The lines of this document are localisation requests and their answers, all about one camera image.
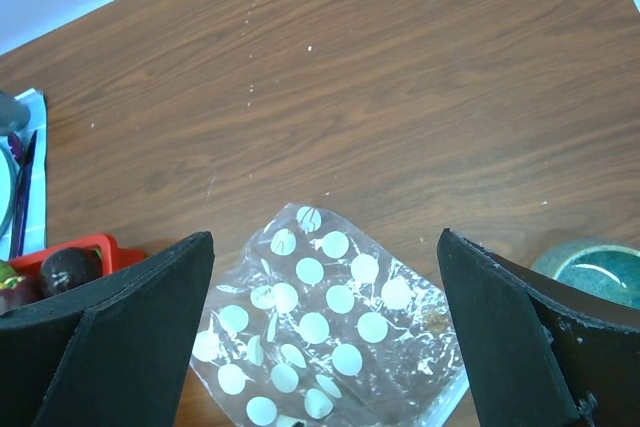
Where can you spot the cream and blue plate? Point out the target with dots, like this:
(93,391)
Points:
(8,181)

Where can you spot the dark purple mangosteen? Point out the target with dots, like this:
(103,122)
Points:
(67,269)

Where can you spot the red plastic tray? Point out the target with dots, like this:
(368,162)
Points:
(113,256)

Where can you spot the teal ceramic mug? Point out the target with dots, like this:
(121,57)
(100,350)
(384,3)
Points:
(600,268)

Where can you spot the light blue placemat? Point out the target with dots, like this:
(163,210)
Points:
(35,232)

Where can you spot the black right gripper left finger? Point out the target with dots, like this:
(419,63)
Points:
(112,352)

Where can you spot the purple plastic spoon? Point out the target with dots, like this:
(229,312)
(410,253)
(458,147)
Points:
(24,157)

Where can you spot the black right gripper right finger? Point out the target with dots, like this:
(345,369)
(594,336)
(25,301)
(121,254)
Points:
(538,352)

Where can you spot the clear polka dot zip bag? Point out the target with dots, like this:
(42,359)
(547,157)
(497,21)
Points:
(317,324)

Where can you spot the grey cup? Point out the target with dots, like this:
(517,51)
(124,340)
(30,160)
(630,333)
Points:
(14,115)

